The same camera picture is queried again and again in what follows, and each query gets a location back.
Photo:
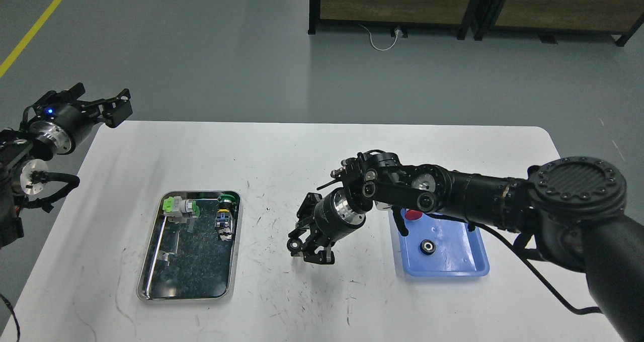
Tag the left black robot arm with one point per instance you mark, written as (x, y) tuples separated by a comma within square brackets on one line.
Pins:
[(27, 182)]

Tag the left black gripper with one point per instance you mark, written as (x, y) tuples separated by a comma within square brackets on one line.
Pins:
[(59, 122)]

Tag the black framed wooden cabinet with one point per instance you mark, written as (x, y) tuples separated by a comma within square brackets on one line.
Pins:
[(620, 18)]

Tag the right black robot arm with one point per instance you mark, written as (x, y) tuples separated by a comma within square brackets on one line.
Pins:
[(566, 222)]

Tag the green push button switch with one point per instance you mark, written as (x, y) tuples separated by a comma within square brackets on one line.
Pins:
[(178, 207)]

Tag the red mushroom push button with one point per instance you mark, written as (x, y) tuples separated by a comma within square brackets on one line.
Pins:
[(413, 215)]

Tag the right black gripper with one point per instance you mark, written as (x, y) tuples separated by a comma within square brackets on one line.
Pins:
[(322, 221)]

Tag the green button blue block switch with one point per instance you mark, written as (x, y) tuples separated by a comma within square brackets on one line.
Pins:
[(225, 217)]

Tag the silver metal tray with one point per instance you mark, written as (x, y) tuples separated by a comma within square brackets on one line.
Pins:
[(184, 259)]

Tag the blue plastic tray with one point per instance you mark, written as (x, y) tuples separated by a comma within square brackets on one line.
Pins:
[(460, 253)]

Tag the black gear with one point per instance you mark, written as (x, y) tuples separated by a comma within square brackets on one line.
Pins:
[(294, 246), (427, 247)]

